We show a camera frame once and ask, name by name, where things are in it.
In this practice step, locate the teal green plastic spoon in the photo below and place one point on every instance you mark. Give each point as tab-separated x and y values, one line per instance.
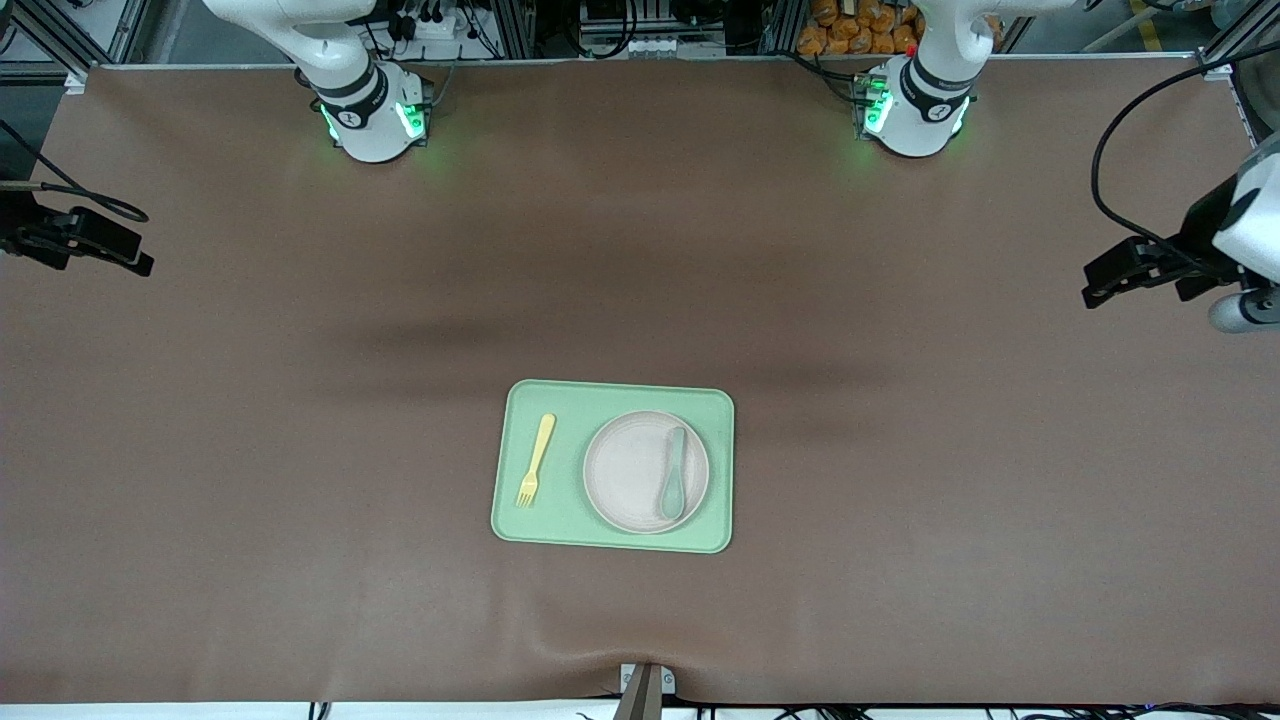
672	495

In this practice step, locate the grey metal camera mount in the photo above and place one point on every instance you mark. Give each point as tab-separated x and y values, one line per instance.
645	695

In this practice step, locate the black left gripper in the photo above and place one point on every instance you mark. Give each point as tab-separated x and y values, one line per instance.
1196	240

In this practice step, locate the aluminium frame post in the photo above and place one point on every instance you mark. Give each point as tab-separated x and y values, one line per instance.
55	50
1235	45

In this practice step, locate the white power strip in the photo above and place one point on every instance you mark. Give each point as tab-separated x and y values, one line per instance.
440	28

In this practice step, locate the light green rectangular tray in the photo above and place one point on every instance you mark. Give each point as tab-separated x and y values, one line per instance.
560	520

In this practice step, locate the round beige plate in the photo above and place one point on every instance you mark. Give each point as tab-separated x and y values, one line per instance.
630	470

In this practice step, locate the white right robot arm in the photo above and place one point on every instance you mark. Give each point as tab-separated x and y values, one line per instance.
370	135

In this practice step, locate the white terminal block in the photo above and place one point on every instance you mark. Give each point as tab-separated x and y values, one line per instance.
630	45

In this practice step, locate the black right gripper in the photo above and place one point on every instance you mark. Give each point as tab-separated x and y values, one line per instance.
22	232

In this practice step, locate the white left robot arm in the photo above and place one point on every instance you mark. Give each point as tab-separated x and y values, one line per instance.
915	125

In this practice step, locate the yellow plastic fork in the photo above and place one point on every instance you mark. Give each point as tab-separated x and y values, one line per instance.
541	445

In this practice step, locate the orange snack packets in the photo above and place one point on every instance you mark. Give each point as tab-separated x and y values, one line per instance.
850	30

